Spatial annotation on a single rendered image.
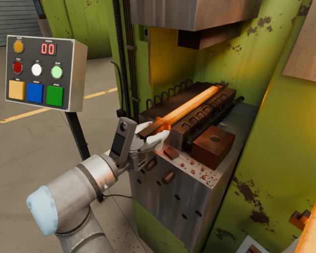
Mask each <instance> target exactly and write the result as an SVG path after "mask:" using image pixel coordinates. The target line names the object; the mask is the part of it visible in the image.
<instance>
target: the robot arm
mask: <svg viewBox="0 0 316 253"><path fill-rule="evenodd" d="M150 124H152V121H150V122H145V123H142V124H139V125H137V122H135V121H133V120H131V119H129V118H127V117H120V119H119V122H118V125H117V129H116V132H115V136H114V139H113V143H112V146H111V149H110V153H109V156H108V155H106V154H102V155H100V156H99V155H96V154H94V155H93V156H91V157H90V158H88V159H86V160H85V161H83V162H81V163H80V164H79V165H77V166H75V167H74V168H72V169H70V170H69V171H67V172H66V173H64V174H62V175H61V176H59V177H57V178H56V179H54V180H53V181H51V182H49V183H48V184H46V185H44V186H41V187H40V188H39V189H38V190H37V191H35V192H34V193H32V194H31V195H29V196H28V197H27V199H26V203H27V206H28V207H29V209H30V211H31V213H32V215H33V216H34V218H35V220H36V222H37V223H38V225H39V227H40V229H41V230H42V232H43V234H44V236H50V235H52V234H55V236H56V237H57V238H58V240H59V242H60V245H61V247H62V250H63V253H115V251H114V250H113V248H112V246H111V244H110V243H109V241H108V239H107V237H106V235H105V233H104V231H103V230H102V228H101V226H100V224H99V223H98V221H97V219H96V217H95V215H94V213H93V211H92V209H91V207H90V203H91V202H93V201H94V200H95V199H96V198H97V197H99V196H100V195H101V194H102V193H103V192H105V191H106V190H107V189H108V188H110V187H111V186H112V185H113V184H115V182H117V181H118V176H119V175H121V174H122V173H123V172H125V171H126V170H129V171H128V172H130V171H133V172H134V173H136V172H137V171H139V170H140V169H141V168H142V167H143V166H145V165H146V164H147V159H148V152H150V151H152V150H153V149H155V151H156V152H159V151H160V150H161V149H162V147H163V143H164V140H165V139H166V138H167V137H168V135H169V133H170V131H167V130H163V131H162V132H161V133H158V134H157V135H155V136H150V137H147V140H146V142H145V143H144V140H141V139H139V138H140V136H139V135H138V134H137V133H138V132H139V131H141V130H143V129H144V128H146V127H147V126H149V125H150Z"/></svg>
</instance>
